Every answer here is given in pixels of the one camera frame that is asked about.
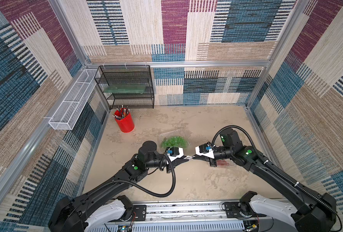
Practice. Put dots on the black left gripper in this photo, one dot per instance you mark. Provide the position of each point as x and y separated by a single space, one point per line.
168 169

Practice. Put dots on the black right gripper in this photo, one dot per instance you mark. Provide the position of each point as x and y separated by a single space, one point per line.
212 158

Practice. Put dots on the clear box green grapes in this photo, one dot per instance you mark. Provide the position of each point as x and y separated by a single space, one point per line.
174 138

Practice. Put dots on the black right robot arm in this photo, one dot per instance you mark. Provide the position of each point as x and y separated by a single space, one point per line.
307 210

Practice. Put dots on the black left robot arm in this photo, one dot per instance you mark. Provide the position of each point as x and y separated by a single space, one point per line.
79 214

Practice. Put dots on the clear box red grapes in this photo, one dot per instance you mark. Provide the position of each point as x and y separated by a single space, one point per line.
222 163

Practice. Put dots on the red pen cup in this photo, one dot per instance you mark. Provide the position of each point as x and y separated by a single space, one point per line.
126 125

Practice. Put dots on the pens in cup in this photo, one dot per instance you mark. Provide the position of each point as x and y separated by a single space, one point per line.
121 113

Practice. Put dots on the green tray on shelf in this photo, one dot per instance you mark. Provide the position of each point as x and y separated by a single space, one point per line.
125 88

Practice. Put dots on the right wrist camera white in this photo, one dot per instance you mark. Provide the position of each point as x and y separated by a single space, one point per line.
205 150

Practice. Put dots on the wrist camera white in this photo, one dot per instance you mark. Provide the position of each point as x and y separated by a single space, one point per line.
175 152
205 150

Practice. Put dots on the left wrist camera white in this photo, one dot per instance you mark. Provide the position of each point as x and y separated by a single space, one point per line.
175 152

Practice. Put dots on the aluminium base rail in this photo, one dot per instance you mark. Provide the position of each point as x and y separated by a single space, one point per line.
187 216

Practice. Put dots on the black wire mesh shelf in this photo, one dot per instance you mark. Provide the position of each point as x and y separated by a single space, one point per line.
122 74

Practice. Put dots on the white wire mesh basket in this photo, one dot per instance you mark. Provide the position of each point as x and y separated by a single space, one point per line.
68 112

